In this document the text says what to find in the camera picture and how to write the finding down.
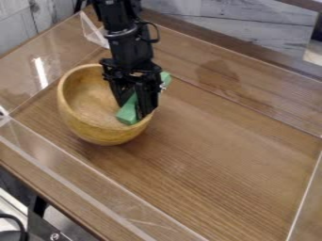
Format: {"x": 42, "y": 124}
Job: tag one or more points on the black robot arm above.
{"x": 122, "y": 11}

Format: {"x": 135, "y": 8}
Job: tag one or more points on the green rectangular block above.
{"x": 129, "y": 112}

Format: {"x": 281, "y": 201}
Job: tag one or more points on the clear acrylic corner bracket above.
{"x": 93, "y": 33}

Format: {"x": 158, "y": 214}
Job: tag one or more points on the black table leg bracket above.
{"x": 41, "y": 230}

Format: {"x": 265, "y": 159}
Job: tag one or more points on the brown wooden bowl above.
{"x": 89, "y": 108}

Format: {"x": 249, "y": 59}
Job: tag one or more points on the clear acrylic tray wall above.
{"x": 103, "y": 207}

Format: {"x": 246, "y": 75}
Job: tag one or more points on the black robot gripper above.
{"x": 130, "y": 69}

